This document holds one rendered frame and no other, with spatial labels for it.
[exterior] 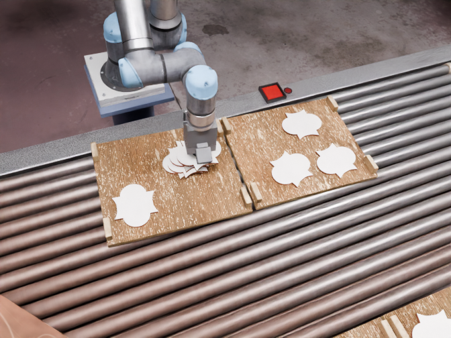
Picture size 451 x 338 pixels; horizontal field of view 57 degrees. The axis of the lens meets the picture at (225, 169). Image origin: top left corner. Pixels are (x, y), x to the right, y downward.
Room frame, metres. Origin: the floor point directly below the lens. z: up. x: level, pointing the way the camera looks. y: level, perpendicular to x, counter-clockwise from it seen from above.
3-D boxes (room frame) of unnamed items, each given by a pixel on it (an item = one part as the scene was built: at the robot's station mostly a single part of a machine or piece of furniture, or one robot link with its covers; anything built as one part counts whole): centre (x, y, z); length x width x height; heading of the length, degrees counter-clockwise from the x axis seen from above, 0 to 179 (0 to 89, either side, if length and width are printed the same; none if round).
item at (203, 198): (0.68, 0.16, 0.93); 0.41 x 0.35 x 0.02; 114
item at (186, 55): (0.84, 0.14, 1.23); 0.11 x 0.11 x 0.08; 24
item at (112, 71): (1.12, 0.40, 0.96); 0.15 x 0.15 x 0.10
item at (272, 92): (1.10, -0.13, 0.92); 0.06 x 0.06 x 0.01; 28
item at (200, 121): (0.75, 0.09, 1.15); 0.08 x 0.08 x 0.05
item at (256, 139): (0.86, -0.22, 0.93); 0.41 x 0.35 x 0.02; 115
